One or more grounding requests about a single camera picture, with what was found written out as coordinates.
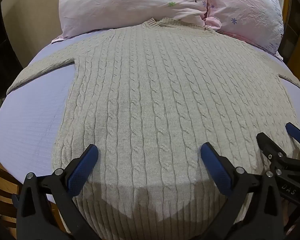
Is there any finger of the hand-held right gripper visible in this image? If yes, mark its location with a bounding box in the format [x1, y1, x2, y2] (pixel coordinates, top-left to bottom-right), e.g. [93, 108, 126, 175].
[256, 132, 288, 161]
[285, 122, 300, 145]

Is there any beige cable knit sweater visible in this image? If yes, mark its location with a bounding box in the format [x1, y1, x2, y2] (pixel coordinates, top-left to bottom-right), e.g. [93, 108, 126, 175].
[6, 17, 300, 240]

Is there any pink floral pillow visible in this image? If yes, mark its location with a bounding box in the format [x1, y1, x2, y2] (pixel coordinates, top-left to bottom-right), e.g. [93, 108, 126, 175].
[207, 0, 285, 61]
[51, 0, 222, 43]

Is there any wooden headboard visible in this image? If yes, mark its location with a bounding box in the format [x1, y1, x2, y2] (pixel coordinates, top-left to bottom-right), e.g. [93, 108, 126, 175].
[281, 0, 300, 83]

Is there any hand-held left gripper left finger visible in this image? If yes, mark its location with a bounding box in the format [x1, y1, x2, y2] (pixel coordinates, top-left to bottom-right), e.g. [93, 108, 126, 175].
[16, 144, 99, 240]

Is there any lavender bed sheet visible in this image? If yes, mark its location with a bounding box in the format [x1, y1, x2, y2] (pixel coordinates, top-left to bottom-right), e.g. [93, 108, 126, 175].
[0, 27, 300, 205]

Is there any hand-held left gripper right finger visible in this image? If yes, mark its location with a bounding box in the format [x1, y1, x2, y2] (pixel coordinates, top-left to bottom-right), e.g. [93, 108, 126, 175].
[200, 142, 285, 240]

